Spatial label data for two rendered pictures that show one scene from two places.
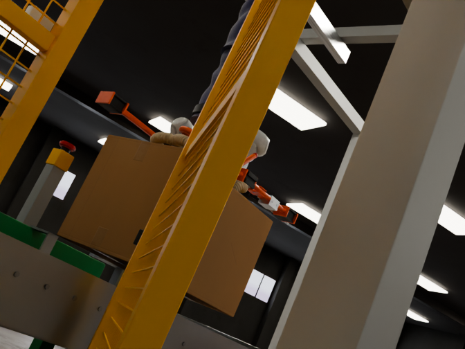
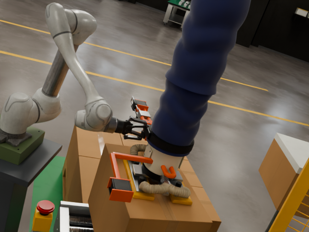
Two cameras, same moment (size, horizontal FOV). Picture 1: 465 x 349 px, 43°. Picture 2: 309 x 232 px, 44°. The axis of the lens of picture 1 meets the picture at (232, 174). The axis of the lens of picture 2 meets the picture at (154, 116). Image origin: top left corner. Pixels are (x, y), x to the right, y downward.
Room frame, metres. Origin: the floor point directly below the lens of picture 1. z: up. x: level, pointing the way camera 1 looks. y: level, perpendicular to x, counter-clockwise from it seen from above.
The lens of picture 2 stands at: (1.54, 1.64, 2.04)
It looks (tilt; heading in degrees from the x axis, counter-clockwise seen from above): 22 degrees down; 296
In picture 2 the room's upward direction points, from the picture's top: 19 degrees clockwise
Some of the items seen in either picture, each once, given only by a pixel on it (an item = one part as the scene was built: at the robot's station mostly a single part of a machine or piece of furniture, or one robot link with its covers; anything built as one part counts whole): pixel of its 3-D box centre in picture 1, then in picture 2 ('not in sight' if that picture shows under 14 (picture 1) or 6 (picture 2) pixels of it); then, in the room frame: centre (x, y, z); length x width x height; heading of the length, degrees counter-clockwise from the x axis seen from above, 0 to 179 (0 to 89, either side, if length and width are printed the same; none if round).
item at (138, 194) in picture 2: not in sight; (138, 173); (2.22, 0.20, 1.10); 0.34 x 0.10 x 0.05; 136
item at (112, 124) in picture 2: not in sight; (110, 124); (2.50, 0.11, 1.20); 0.09 x 0.06 x 0.09; 136
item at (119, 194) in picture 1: (172, 227); (142, 210); (2.16, 0.12, 0.88); 0.60 x 0.40 x 0.40; 140
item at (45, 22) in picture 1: (35, 24); not in sight; (1.20, 0.52, 1.02); 0.06 x 0.03 x 0.06; 136
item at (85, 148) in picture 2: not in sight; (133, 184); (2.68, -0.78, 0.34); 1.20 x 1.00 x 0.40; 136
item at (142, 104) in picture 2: (285, 214); (140, 106); (2.58, -0.29, 1.20); 0.08 x 0.07 x 0.05; 136
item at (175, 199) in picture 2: not in sight; (174, 178); (2.08, 0.06, 1.10); 0.34 x 0.10 x 0.05; 136
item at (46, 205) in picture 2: (66, 147); (45, 208); (2.34, 0.66, 1.02); 0.07 x 0.07 x 0.04
